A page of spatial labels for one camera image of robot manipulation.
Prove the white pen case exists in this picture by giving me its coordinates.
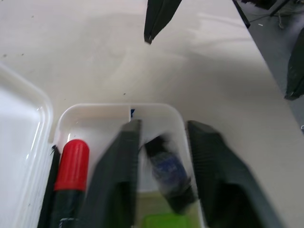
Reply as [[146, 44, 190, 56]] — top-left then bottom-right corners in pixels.
[[0, 61, 207, 228]]

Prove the blue-labelled black marker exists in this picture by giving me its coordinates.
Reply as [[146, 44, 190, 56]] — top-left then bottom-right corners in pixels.
[[142, 135, 199, 214]]

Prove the green eraser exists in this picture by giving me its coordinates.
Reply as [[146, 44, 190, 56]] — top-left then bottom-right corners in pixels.
[[141, 212, 201, 228]]

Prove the black metal table frame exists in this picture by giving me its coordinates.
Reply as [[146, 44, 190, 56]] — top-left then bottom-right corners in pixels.
[[232, 0, 251, 29]]

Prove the red-capped black marker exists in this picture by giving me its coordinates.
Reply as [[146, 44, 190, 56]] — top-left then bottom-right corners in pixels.
[[48, 139, 90, 228]]

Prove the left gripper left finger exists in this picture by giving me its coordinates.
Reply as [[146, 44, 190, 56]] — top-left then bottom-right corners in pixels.
[[78, 118, 143, 228]]

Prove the black pen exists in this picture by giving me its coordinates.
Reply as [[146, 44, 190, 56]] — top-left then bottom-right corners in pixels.
[[41, 145, 61, 228]]

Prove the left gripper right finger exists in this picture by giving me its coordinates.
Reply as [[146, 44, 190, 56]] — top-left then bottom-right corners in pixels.
[[186, 120, 285, 228]]

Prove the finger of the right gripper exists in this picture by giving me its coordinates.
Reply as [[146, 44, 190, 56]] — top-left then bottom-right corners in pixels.
[[284, 29, 304, 101], [143, 0, 183, 45]]

